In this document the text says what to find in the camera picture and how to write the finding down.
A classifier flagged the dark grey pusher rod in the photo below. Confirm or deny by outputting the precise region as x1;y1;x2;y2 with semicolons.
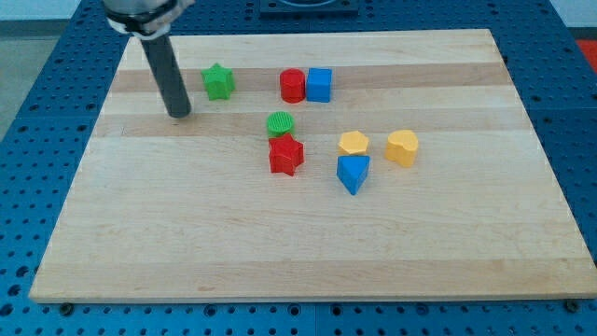
141;35;191;119

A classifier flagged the green star block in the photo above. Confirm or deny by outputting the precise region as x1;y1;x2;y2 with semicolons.
201;63;235;101

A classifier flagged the red star block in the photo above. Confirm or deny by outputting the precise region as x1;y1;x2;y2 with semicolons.
269;133;304;176

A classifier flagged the red cylinder block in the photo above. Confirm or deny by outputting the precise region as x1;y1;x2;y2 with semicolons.
280;68;306;104

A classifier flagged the green cylinder block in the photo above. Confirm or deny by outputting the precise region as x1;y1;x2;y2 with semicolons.
266;111;295;138

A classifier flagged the blue cube block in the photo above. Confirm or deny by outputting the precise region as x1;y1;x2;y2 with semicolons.
306;68;332;103

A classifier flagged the yellow hexagon block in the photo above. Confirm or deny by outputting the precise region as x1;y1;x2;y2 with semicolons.
338;131;369;156

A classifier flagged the blue triangle block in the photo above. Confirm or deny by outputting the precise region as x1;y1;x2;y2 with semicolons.
336;156;370;195

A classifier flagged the yellow heart block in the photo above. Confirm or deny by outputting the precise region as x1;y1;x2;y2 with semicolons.
384;130;419;167

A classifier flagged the wooden board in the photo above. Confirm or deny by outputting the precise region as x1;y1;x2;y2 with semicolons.
30;29;596;303

